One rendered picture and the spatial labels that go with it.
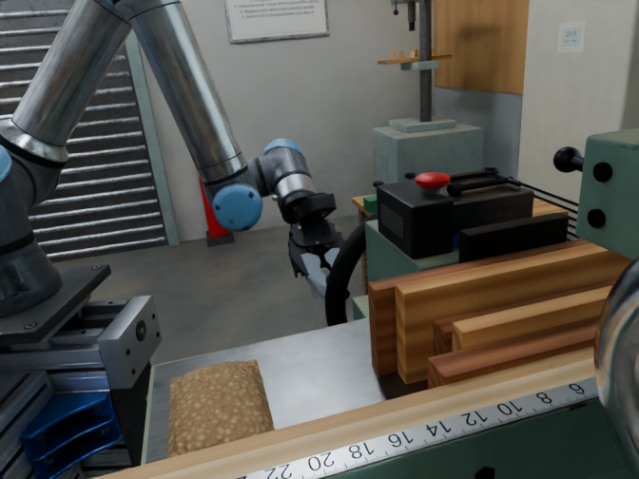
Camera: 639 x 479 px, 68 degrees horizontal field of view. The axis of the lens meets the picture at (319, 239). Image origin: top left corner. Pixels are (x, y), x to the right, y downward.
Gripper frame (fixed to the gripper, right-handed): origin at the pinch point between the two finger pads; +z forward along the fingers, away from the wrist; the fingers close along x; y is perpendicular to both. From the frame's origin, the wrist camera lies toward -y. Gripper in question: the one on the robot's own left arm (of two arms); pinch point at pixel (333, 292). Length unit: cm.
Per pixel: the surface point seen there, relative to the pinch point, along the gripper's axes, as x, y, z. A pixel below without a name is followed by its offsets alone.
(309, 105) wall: -62, 130, -227
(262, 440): 15.0, -31.7, 27.5
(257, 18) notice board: -34, 81, -254
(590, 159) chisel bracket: -8.0, -39.8, 18.4
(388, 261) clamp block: -0.3, -22.1, 11.3
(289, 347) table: 11.0, -21.3, 17.4
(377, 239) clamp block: -0.3, -22.0, 8.3
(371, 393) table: 6.7, -25.4, 24.4
